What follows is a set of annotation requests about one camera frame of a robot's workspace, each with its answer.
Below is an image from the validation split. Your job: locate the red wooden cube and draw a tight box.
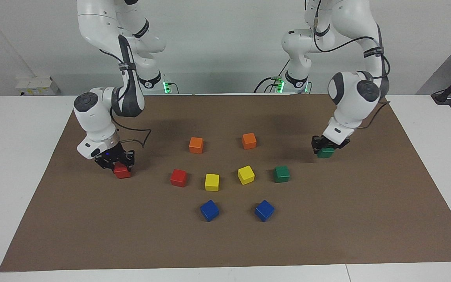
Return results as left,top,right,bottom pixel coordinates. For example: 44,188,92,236
170,169,188,188
114,163,132,179

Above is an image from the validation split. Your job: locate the orange wooden cube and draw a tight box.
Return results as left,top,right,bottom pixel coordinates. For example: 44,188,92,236
242,133,257,150
189,137,204,154

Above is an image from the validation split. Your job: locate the yellow wooden cube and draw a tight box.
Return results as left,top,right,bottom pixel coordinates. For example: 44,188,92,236
204,174,220,192
237,165,256,185

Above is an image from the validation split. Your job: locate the blue wooden cube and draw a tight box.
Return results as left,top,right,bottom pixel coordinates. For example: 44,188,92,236
254,200,275,222
200,200,220,222

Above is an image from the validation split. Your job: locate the white power strip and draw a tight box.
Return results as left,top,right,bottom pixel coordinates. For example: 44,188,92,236
15,76,60,96

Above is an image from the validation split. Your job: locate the brown paper table mat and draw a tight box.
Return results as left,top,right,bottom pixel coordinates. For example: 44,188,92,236
0,93,451,272

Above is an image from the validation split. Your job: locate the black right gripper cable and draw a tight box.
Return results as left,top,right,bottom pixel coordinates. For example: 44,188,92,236
110,114,152,148

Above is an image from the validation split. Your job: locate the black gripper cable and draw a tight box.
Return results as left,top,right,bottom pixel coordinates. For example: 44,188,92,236
110,114,152,148
314,0,391,130

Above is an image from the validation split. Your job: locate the black left arm base cable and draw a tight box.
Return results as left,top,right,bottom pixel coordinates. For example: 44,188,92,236
254,59,290,94

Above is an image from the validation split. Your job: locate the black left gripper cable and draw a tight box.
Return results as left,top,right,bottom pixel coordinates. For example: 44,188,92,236
314,0,391,130

